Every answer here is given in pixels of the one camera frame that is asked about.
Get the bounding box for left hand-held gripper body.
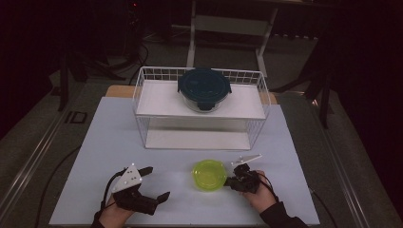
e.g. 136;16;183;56
111;162;160;217

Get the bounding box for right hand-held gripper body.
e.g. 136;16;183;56
230;153;263;195

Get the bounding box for green plastic bowl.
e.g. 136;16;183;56
191;159;228;193

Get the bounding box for white wire shelf rack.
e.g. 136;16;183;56
132;66;272;151

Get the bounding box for glass container with blue lid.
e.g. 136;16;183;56
177;66;233;114

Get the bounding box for person's right hand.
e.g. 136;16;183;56
241;170;278;214

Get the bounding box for person's left hand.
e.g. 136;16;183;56
98;194;136;226

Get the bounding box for black floor plate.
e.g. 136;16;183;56
65;110;88;125

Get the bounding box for black metal stand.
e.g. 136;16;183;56
272;31;334;129

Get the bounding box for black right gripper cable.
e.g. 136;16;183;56
259;173;280;203

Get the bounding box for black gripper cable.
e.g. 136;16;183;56
259;173;280;203
100;167;127;219

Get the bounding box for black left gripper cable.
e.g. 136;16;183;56
100;167;127;219

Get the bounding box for black floor cable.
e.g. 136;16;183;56
127;41;150;86
33;144;83;228
308;186;338;228

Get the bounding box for metal floor rail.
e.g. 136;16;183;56
0;107;70;217
312;104;372;228

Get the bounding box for white metal table frame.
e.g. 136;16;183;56
185;0;279;78

